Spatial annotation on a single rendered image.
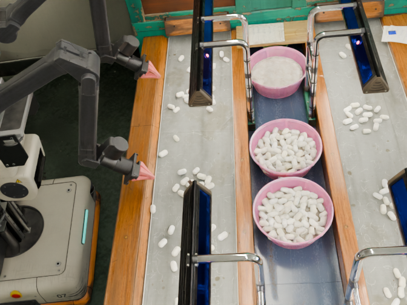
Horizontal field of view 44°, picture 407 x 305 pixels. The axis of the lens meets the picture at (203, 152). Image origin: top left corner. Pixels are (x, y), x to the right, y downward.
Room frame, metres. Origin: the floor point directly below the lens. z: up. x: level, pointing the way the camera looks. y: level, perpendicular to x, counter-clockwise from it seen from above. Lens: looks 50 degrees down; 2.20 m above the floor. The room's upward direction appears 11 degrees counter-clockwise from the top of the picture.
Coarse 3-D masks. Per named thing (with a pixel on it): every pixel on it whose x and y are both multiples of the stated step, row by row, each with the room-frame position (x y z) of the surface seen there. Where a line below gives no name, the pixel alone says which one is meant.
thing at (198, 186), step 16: (192, 192) 0.79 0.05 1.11; (208, 192) 0.81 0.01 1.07; (192, 208) 0.74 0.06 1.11; (208, 208) 0.76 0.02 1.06; (192, 224) 0.69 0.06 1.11; (208, 224) 0.71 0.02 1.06; (192, 240) 0.64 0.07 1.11; (208, 240) 0.66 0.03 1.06; (192, 272) 0.56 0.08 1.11; (208, 272) 0.57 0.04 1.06; (192, 288) 0.52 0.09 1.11; (208, 288) 0.53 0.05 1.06; (192, 304) 0.48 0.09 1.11; (208, 304) 0.49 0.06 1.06
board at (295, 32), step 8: (288, 24) 1.86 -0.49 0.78; (296, 24) 1.84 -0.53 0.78; (304, 24) 1.83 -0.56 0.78; (240, 32) 1.87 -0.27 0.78; (288, 32) 1.80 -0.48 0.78; (296, 32) 1.79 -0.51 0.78; (304, 32) 1.78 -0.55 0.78; (288, 40) 1.75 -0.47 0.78; (296, 40) 1.74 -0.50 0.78; (304, 40) 1.72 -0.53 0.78
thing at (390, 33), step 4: (384, 28) 1.71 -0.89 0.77; (388, 28) 1.70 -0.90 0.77; (392, 28) 1.70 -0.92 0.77; (396, 28) 1.69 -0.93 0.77; (400, 28) 1.69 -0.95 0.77; (404, 28) 1.68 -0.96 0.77; (384, 32) 1.69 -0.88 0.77; (388, 32) 1.67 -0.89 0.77; (392, 32) 1.67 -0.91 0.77; (396, 32) 1.67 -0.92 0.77; (400, 32) 1.66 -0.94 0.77; (404, 32) 1.66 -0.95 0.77; (384, 36) 1.66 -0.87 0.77; (388, 36) 1.65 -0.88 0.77; (392, 36) 1.65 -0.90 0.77; (396, 36) 1.64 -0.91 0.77; (400, 36) 1.64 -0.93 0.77; (404, 36) 1.63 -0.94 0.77; (384, 40) 1.64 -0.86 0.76; (388, 40) 1.63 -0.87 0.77; (392, 40) 1.62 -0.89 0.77; (396, 40) 1.62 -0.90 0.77; (400, 40) 1.61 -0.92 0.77; (404, 40) 1.61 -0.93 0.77
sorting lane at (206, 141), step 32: (224, 64) 1.71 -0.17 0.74; (224, 96) 1.51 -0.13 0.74; (160, 128) 1.40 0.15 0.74; (192, 128) 1.37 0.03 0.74; (224, 128) 1.33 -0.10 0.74; (160, 160) 1.23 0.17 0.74; (192, 160) 1.20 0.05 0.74; (224, 160) 1.17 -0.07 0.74; (160, 192) 1.08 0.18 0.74; (224, 192) 1.03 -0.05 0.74; (160, 224) 0.95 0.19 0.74; (224, 224) 0.90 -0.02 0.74; (160, 256) 0.83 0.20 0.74; (160, 288) 0.71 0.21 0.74; (224, 288) 0.67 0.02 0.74
